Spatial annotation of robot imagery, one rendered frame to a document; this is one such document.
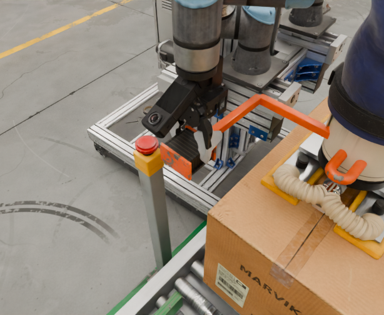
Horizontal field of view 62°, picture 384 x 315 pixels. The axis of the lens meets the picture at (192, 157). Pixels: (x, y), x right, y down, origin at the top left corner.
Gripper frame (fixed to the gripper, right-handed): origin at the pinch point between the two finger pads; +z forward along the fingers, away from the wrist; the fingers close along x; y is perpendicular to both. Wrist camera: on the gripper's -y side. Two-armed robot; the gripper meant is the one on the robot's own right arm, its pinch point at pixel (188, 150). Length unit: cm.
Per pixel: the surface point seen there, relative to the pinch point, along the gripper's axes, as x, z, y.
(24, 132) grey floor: 188, 122, 10
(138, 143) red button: 24.7, 17.7, 4.3
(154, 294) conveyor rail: 3, 62, -14
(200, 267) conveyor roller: 0, 67, 6
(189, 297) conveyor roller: -5, 67, -5
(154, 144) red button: 21.0, 17.7, 7.4
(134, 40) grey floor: 240, 122, 164
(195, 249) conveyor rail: 4, 62, 8
